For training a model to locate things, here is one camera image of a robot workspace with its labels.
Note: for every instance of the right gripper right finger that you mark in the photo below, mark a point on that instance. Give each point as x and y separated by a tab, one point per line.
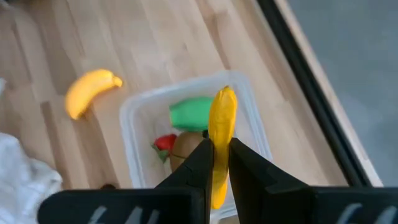
264	193

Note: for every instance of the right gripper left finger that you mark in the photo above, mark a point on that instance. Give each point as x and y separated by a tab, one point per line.
199	174

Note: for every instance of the brown kiwi toy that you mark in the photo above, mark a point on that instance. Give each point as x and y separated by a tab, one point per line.
186	146

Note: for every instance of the small dark round fruit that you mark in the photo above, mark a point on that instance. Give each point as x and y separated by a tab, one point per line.
205	134

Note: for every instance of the small red strawberry toy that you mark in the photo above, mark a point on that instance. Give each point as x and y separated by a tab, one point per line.
166	143

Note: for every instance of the small yellow vegetable toy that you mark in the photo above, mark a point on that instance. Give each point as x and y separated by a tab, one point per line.
222	118

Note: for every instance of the green vegetable toy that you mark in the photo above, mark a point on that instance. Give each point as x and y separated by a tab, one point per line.
189	113

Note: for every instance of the clear plastic tupperware container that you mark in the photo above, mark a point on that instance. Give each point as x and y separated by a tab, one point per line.
133	124

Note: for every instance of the black round fruit green stem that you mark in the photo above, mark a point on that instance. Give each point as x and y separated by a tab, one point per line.
108	186

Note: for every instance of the yellow banana toy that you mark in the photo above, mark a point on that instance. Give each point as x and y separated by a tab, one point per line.
87	90

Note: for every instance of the white checked dish towel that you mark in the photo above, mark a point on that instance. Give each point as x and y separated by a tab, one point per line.
25	186

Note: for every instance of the black aluminium table frame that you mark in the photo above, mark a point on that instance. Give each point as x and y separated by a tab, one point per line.
297	62

